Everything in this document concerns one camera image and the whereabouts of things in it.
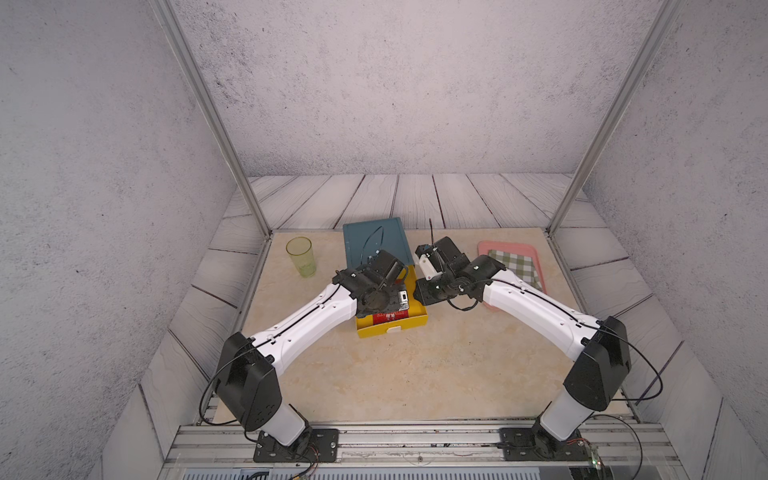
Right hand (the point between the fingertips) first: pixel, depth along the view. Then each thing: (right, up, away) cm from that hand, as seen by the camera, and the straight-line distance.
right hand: (417, 294), depth 80 cm
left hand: (-5, -3, +1) cm, 6 cm away
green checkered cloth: (+39, +7, +28) cm, 49 cm away
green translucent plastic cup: (-37, +12, +19) cm, 43 cm away
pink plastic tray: (+41, +12, +36) cm, 56 cm away
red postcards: (-7, -6, +1) cm, 10 cm away
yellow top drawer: (0, -4, -4) cm, 6 cm away
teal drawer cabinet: (-15, +15, +8) cm, 23 cm away
